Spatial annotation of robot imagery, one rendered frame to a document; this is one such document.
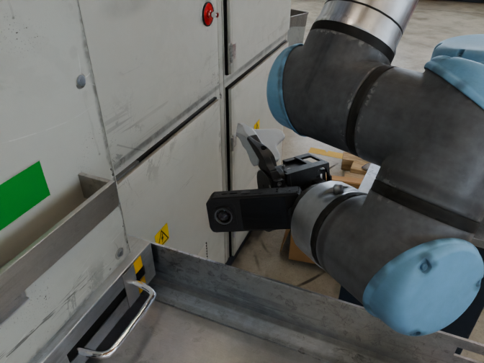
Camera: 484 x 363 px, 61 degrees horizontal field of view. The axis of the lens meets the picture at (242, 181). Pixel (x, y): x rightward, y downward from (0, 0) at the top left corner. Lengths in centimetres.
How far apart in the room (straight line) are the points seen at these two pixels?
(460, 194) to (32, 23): 35
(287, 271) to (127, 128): 110
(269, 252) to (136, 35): 123
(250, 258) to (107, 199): 147
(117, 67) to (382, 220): 62
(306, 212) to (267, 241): 149
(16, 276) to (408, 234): 29
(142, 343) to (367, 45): 41
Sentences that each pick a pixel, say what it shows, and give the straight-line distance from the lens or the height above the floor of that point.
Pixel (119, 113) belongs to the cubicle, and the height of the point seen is 94.
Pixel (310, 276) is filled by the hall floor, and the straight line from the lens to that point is 178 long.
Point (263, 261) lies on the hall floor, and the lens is 181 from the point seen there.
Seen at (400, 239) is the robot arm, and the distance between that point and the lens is 34.
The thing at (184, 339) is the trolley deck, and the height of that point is 85.
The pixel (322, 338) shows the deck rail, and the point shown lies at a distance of 53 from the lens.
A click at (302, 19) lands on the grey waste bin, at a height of 60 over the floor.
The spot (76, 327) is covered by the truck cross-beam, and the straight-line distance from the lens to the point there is 48.
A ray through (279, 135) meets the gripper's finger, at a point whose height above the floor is 101.
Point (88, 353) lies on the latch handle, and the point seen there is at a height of 90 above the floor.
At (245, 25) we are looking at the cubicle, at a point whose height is 97.
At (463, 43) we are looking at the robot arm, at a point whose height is 107.
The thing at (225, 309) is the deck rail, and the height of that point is 85.
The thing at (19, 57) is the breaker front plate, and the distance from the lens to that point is 36.
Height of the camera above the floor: 128
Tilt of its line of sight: 34 degrees down
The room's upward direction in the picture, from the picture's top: straight up
